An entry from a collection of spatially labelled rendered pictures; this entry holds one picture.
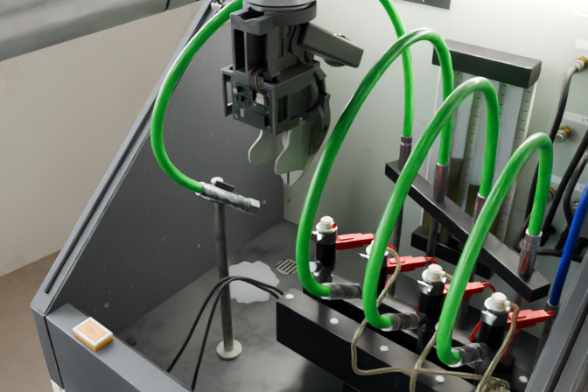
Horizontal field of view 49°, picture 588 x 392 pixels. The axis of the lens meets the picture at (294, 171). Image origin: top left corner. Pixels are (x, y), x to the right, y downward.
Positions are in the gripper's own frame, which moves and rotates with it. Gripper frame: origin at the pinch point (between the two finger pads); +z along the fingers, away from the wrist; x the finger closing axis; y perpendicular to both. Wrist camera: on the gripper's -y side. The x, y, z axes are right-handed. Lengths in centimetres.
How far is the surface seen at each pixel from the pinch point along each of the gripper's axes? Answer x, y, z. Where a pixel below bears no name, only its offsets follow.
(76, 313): -28.6, 14.8, 27.8
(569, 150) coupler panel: 20.3, -35.6, 5.6
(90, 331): -22.9, 16.3, 26.6
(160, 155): -15.5, 6.5, 0.5
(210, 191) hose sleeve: -13.0, 1.2, 7.3
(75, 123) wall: -163, -69, 72
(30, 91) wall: -164, -55, 54
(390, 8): -2.4, -22.9, -13.1
